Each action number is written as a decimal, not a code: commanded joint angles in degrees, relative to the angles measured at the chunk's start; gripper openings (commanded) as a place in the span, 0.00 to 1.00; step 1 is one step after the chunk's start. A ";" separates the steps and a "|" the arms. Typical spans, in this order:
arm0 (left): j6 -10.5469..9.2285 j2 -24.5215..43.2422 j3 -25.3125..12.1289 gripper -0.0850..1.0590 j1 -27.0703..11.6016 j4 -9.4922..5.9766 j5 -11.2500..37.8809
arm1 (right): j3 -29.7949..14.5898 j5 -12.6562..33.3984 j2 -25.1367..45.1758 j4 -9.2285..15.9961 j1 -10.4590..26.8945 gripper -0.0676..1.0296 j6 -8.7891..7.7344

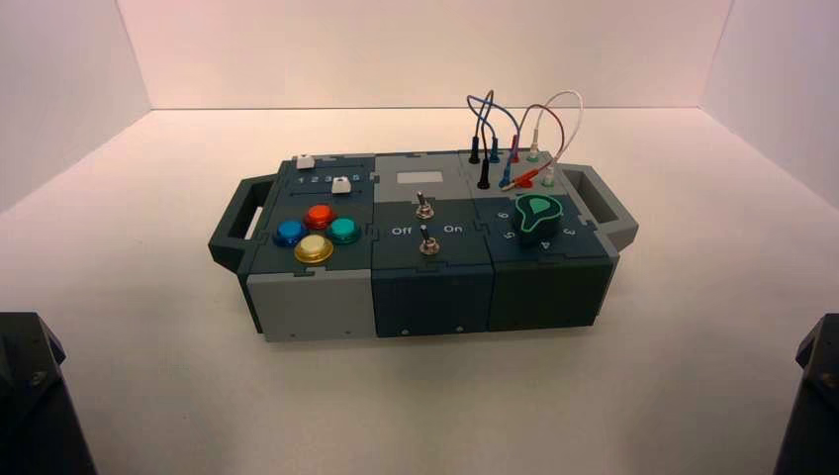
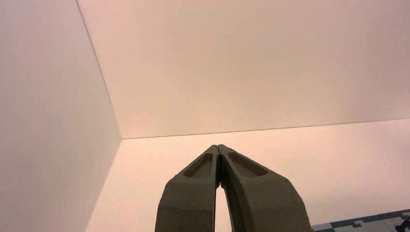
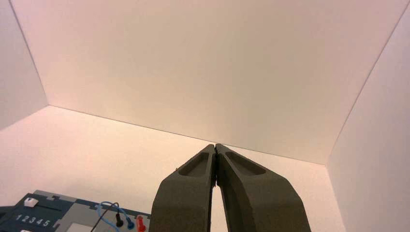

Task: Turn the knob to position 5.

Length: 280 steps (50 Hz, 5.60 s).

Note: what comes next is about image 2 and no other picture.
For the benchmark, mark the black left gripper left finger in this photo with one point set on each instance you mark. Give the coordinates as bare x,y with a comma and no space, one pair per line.
189,205

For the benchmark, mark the blue grey modular control box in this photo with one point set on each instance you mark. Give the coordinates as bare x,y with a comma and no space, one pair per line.
358,224

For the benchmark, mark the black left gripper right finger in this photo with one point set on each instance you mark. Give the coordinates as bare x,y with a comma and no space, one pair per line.
262,205

